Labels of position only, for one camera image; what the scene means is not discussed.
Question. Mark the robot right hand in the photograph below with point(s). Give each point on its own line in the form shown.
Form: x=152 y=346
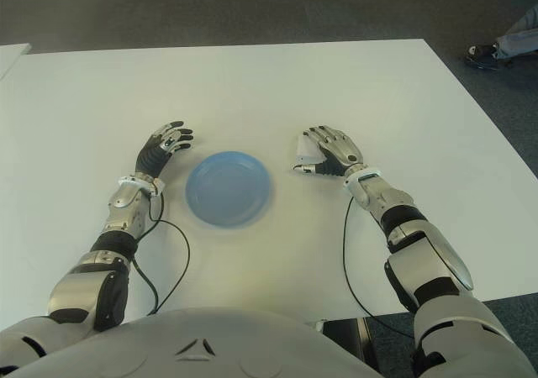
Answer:
x=342 y=153

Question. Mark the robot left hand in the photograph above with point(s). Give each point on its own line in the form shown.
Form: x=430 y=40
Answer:
x=151 y=157

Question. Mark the white charger block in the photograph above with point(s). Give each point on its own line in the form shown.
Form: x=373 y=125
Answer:
x=307 y=151

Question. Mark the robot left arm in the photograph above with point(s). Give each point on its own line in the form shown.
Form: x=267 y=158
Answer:
x=126 y=201

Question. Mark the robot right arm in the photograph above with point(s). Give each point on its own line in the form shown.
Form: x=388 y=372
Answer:
x=386 y=197

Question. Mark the blue round plate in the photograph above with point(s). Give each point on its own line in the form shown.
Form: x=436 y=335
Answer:
x=229 y=189

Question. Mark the dark sneaker shoe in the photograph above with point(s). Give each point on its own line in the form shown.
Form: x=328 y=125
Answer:
x=483 y=56

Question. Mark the white side table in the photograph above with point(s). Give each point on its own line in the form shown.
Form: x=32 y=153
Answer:
x=12 y=56

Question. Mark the grey robot torso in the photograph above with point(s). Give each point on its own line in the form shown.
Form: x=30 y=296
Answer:
x=202 y=344

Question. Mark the blue jeans leg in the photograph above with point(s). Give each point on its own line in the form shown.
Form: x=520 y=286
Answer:
x=519 y=38

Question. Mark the metal table leg frame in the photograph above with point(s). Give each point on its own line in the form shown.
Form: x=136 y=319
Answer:
x=363 y=336

